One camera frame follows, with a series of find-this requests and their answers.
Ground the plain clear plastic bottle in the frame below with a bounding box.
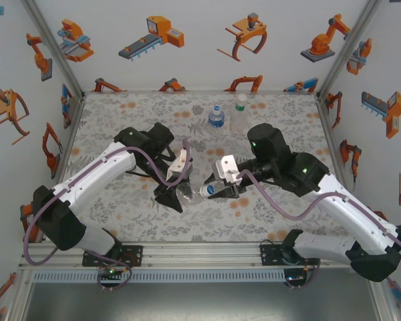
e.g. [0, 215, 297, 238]
[175, 185, 205, 205]

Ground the clear bottle with green label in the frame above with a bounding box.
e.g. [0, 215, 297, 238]
[229, 101, 250, 133]

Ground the small blue label bottle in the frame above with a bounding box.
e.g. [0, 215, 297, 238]
[207, 110, 227, 130]

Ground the grey floral table cloth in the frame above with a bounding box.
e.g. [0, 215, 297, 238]
[55, 92, 358, 243]

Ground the grey metal panel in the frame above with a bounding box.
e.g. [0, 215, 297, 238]
[23, 280, 378, 321]

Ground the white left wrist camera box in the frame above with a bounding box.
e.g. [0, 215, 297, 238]
[166, 148, 194, 183]

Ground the aluminium table side rail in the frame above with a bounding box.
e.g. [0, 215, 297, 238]
[49, 92, 87, 201]
[315, 92, 367, 241]

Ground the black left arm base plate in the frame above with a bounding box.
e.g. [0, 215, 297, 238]
[82, 245, 144, 268]

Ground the aluminium mounting rail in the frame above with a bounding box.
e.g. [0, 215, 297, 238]
[18, 242, 384, 270]

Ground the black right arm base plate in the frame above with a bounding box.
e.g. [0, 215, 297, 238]
[259, 243, 321, 267]

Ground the white slotted cable duct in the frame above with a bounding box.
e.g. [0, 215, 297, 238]
[31, 270, 287, 284]

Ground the aluminium frame post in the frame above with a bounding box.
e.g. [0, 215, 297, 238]
[317, 0, 384, 100]
[21, 0, 86, 101]

